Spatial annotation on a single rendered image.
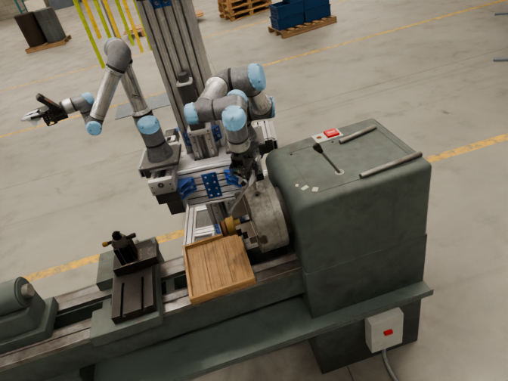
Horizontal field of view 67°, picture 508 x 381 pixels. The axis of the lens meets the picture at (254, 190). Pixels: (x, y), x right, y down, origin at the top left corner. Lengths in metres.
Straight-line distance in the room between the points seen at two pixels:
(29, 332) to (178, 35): 1.56
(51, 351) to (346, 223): 1.37
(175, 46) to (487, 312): 2.37
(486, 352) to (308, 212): 1.48
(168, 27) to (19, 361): 1.70
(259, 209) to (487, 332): 1.64
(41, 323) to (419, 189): 1.73
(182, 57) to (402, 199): 1.33
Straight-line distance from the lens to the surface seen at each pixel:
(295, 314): 2.05
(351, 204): 1.60
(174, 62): 2.22
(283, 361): 2.55
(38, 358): 2.04
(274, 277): 1.79
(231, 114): 1.26
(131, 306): 1.78
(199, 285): 1.83
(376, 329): 2.17
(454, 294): 2.85
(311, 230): 1.60
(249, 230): 1.68
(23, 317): 1.99
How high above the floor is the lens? 2.20
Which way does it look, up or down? 36 degrees down
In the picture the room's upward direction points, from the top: 14 degrees counter-clockwise
